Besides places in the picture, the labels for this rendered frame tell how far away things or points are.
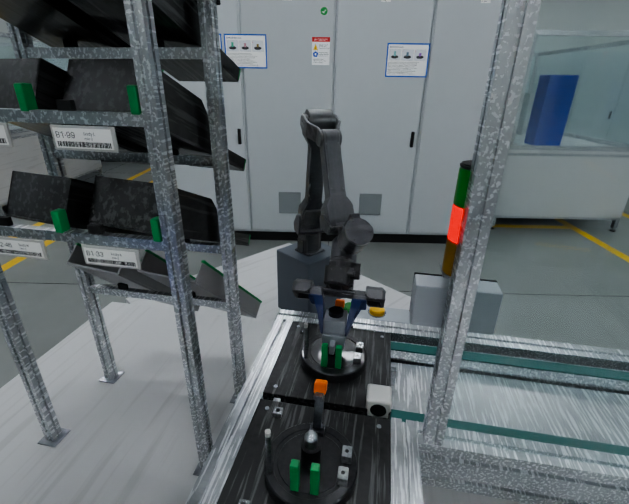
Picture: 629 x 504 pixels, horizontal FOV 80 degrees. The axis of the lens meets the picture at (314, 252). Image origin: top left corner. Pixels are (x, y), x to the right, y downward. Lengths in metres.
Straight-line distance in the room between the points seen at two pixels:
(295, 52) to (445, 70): 1.30
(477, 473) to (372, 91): 3.22
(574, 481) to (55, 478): 0.88
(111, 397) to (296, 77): 3.06
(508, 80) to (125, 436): 0.87
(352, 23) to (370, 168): 1.21
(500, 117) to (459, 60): 3.30
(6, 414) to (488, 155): 1.03
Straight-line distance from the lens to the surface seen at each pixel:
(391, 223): 3.89
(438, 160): 3.82
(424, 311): 0.59
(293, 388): 0.77
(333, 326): 0.75
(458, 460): 0.76
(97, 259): 0.61
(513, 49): 0.49
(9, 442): 1.01
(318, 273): 1.05
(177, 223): 0.53
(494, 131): 0.48
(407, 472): 0.69
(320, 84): 3.59
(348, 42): 3.62
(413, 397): 0.86
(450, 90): 3.77
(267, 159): 3.69
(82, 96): 0.62
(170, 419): 0.91
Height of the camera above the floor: 1.51
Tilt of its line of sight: 24 degrees down
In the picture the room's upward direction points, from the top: 1 degrees clockwise
